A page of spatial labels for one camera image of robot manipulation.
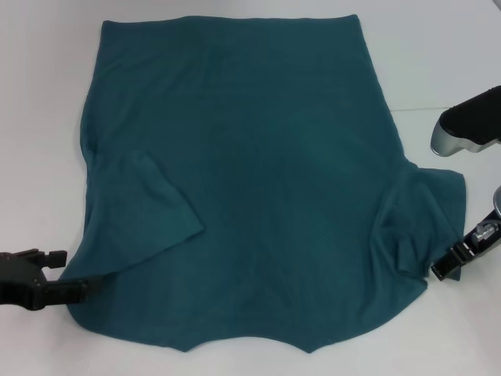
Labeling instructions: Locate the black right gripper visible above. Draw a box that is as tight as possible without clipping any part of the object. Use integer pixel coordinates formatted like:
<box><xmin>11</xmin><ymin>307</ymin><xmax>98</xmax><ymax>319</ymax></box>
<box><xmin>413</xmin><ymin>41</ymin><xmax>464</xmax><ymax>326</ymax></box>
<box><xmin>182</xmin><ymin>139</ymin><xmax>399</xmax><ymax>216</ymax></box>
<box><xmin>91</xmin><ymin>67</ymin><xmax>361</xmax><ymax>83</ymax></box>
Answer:
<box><xmin>430</xmin><ymin>213</ymin><xmax>501</xmax><ymax>282</ymax></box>

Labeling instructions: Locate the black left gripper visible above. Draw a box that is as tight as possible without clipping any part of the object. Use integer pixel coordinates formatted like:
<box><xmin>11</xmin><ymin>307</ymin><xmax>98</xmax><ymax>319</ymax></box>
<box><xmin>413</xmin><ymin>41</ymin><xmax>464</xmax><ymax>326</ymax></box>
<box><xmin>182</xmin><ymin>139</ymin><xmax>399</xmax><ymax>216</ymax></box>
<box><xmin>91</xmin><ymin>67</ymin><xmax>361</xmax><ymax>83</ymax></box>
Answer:
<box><xmin>0</xmin><ymin>248</ymin><xmax>106</xmax><ymax>310</ymax></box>

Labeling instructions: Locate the teal blue shirt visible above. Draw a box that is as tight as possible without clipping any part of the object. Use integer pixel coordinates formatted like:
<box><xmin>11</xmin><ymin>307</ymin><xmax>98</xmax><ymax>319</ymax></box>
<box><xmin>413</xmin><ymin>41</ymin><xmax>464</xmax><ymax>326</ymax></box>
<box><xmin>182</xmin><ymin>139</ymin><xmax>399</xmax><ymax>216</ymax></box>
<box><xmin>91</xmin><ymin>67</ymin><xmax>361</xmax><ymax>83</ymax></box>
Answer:
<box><xmin>67</xmin><ymin>13</ymin><xmax>469</xmax><ymax>342</ymax></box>

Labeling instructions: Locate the right gripper metal cable plug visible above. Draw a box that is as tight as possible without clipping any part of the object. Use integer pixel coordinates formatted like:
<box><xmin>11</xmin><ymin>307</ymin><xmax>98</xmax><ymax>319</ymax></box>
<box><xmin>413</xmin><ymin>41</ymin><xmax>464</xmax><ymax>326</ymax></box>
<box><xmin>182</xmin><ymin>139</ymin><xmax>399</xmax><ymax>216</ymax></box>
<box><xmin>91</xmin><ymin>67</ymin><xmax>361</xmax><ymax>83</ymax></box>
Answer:
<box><xmin>473</xmin><ymin>221</ymin><xmax>496</xmax><ymax>242</ymax></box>

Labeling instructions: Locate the right wrist camera housing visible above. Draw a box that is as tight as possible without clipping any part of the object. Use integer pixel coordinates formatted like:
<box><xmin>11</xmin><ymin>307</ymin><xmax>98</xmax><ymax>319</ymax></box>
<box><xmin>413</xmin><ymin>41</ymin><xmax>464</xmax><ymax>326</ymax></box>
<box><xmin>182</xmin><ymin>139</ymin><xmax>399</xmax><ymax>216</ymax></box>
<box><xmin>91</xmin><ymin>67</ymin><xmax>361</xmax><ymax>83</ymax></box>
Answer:
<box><xmin>429</xmin><ymin>85</ymin><xmax>501</xmax><ymax>157</ymax></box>

